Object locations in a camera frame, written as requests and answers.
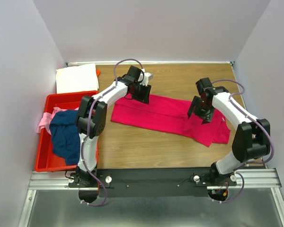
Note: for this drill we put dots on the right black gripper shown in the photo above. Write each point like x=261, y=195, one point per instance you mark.
x=193, y=103

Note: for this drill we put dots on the red plastic bin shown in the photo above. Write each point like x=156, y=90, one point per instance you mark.
x=46, y=160

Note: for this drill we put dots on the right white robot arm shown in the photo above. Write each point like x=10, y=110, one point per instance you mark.
x=252, y=138

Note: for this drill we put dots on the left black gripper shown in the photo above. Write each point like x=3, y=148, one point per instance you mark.
x=144, y=97

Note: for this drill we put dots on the navy blue t shirt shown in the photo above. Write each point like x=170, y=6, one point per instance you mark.
x=65, y=137

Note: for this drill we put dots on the light pink t shirt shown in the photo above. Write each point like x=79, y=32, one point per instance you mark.
x=43, y=121

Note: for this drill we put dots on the aluminium frame rail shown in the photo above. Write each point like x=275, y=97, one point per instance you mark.
x=258, y=178

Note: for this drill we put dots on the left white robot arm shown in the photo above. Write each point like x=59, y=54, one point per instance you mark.
x=92, y=113

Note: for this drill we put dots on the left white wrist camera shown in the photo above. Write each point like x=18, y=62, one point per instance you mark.
x=145, y=77

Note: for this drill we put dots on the small orange object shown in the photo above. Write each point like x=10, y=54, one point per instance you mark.
x=98, y=72

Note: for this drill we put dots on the magenta t shirt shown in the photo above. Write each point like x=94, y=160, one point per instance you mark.
x=170, y=115

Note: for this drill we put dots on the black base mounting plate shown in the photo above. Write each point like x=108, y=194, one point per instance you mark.
x=149, y=182

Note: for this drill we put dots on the folded white t shirt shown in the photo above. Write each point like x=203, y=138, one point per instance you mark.
x=77, y=79

